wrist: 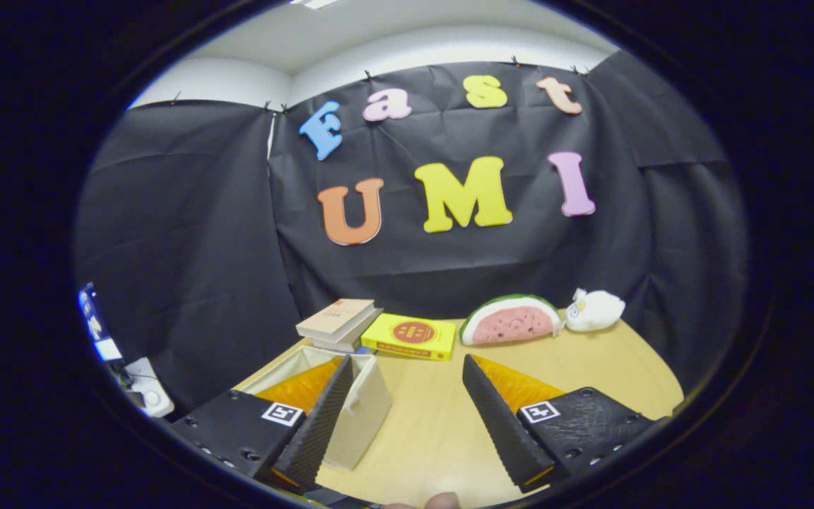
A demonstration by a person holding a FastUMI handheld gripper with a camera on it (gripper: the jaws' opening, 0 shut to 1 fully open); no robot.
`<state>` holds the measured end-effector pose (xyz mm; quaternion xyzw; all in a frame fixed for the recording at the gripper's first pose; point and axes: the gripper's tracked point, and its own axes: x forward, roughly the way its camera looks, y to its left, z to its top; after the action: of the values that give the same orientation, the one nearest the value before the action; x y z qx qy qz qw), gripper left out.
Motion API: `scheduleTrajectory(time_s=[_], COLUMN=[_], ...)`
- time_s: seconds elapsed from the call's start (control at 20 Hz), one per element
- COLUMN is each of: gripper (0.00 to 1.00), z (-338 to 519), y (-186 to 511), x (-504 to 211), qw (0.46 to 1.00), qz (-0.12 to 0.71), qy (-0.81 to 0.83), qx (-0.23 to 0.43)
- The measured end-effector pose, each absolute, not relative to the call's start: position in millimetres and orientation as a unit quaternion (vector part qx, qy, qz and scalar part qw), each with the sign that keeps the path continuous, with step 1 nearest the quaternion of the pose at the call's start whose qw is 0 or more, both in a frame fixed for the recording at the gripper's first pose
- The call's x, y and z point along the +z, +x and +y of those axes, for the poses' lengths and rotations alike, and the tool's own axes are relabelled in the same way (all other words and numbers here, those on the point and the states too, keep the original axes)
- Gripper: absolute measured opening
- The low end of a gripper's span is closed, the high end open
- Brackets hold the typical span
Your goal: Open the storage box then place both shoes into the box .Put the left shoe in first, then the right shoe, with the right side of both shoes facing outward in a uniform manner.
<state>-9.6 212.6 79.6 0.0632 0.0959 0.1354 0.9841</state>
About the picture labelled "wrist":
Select beige fabric storage box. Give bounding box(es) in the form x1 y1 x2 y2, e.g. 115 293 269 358
236 345 394 472

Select white desk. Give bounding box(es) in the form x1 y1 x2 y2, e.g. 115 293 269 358
123 357 176 419

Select white plush toy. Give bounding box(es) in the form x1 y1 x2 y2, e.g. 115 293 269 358
565 288 626 333

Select computer monitor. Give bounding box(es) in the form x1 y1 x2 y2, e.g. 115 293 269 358
78 283 124 363

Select white book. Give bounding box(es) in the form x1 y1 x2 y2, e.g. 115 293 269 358
308 310 384 353

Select yellow book with red circle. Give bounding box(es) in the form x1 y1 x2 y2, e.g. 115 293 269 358
360 313 457 361

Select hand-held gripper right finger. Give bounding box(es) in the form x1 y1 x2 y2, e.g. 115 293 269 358
462 353 656 494

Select watermelon slice plush toy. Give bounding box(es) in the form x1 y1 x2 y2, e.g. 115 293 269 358
459 294 563 346

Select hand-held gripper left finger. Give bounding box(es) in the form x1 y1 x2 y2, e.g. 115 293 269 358
170 355 355 494

